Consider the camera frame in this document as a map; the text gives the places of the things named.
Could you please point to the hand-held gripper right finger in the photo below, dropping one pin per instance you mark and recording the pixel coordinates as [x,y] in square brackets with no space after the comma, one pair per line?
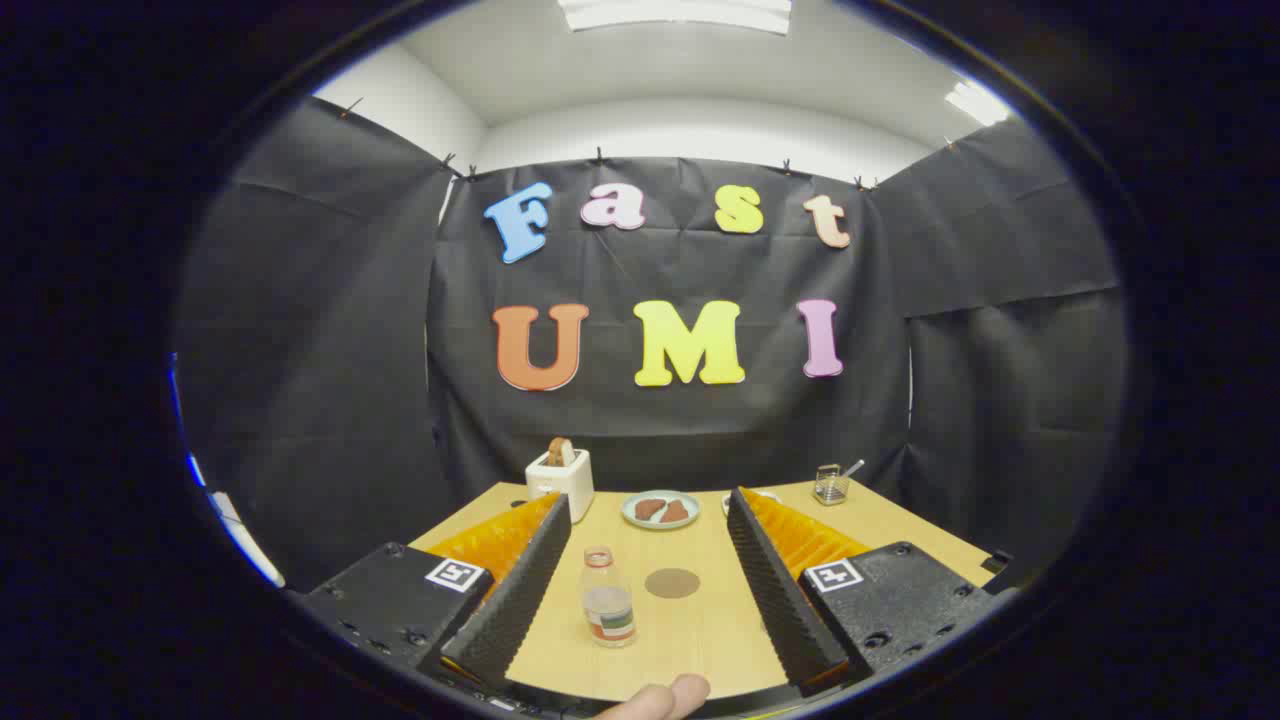
[780,590]

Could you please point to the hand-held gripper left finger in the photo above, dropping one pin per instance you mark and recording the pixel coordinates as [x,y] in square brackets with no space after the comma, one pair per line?
[520,600]

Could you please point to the clear juice bottle red label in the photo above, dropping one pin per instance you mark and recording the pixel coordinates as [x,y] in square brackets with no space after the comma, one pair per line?
[608,605]

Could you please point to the round brown coaster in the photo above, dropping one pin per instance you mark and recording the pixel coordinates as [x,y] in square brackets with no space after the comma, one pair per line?
[672,583]

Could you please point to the wooden table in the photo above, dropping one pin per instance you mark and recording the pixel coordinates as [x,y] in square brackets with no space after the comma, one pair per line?
[700,645]

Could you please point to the white divided grain dish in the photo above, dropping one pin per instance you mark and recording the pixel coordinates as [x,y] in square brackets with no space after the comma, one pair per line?
[765,494]

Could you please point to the white toaster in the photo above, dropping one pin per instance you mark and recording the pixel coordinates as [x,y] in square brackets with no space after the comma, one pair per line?
[562,485]

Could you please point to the brown meat slice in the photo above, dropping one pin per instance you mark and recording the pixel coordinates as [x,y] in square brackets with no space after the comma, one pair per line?
[649,509]
[676,513]

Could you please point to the pale blue plate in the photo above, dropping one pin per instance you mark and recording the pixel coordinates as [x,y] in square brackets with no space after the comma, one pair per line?
[630,512]

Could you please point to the toasted bread slice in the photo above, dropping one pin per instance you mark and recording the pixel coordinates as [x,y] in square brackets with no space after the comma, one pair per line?
[558,452]

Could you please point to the black table clamp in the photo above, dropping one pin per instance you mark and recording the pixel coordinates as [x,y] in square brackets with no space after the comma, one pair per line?
[996,560]

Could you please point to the black backdrop cloth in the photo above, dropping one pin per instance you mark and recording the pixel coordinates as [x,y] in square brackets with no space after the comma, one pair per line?
[620,280]

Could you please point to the small ceiling light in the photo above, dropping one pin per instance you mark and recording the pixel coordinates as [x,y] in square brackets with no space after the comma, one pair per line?
[975,102]

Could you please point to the long ceiling light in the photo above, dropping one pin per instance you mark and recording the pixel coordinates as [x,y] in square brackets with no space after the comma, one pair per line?
[675,12]

